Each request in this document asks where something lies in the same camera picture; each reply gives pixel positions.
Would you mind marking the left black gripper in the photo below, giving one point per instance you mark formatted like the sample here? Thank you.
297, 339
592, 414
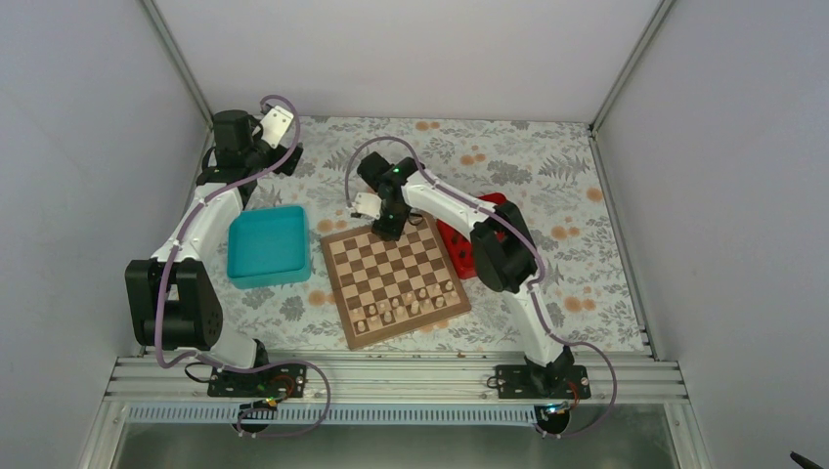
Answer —
291, 162

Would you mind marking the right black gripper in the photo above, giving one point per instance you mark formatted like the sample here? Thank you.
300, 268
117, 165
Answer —
392, 232

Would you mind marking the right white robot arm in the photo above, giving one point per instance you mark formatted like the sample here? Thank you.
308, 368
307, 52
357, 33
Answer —
504, 254

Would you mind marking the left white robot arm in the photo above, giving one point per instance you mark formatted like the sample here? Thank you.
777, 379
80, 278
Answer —
173, 305

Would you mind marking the red plastic tray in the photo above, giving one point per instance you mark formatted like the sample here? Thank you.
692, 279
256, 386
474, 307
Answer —
456, 249

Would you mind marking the wooden chessboard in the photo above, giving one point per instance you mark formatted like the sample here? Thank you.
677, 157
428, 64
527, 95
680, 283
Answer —
370, 277

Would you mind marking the blue plastic tray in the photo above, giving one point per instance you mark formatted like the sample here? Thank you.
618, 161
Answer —
268, 247

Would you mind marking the floral tablecloth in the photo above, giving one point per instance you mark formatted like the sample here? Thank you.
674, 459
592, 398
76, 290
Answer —
545, 169

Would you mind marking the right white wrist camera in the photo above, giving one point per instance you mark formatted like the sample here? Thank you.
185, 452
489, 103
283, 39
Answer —
367, 205

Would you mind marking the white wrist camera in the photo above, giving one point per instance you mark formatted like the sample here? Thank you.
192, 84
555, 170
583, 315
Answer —
275, 124
367, 205

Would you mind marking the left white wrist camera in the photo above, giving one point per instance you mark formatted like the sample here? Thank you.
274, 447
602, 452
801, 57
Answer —
275, 124

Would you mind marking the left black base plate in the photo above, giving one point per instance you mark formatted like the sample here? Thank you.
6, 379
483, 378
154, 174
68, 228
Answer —
280, 382

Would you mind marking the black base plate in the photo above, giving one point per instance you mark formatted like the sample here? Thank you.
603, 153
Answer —
280, 382
521, 382

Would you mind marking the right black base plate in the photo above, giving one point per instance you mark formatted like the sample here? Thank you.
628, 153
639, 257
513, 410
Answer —
521, 382

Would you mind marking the aluminium front rail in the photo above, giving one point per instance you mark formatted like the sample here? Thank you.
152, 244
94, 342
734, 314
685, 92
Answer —
400, 378

